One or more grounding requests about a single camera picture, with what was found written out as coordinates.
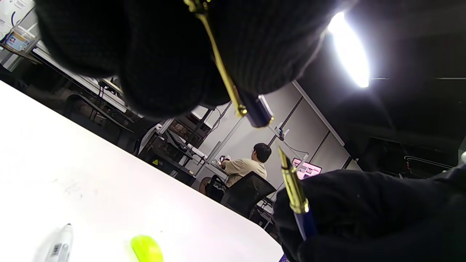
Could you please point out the black mesh cabinet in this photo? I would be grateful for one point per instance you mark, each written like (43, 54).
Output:
(171, 171)

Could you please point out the yellow highlighter pen cap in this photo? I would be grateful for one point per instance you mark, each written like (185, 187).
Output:
(147, 251)

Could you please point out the white whiteboard marker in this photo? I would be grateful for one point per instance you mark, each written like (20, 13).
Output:
(60, 247)

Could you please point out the black office chair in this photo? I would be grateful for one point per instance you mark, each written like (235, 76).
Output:
(247, 193)

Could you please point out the ceiling light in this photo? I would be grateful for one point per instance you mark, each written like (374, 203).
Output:
(349, 51)

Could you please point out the pink computer monitor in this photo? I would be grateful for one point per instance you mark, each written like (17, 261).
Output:
(309, 170)

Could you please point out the person's left hand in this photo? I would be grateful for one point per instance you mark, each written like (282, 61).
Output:
(145, 47)

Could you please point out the blue gold fountain pen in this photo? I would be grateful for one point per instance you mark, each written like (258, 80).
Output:
(295, 189)

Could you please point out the person's right hand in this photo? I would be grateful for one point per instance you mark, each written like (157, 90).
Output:
(364, 218)

